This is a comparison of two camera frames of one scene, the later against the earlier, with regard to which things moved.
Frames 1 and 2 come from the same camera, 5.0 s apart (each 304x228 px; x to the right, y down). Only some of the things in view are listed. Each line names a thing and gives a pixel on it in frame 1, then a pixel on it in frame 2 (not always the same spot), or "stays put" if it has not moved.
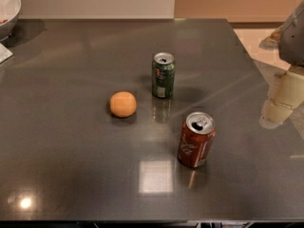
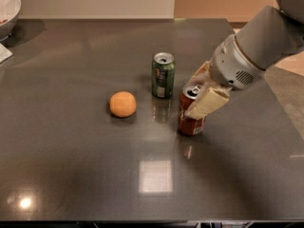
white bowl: x=10 y=7 stays put
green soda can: x=162 y=74 stays put
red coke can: x=197 y=140 → x=188 y=96
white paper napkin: x=5 y=53 stays put
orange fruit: x=123 y=104 stays put
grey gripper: x=294 y=42 → x=234 y=65
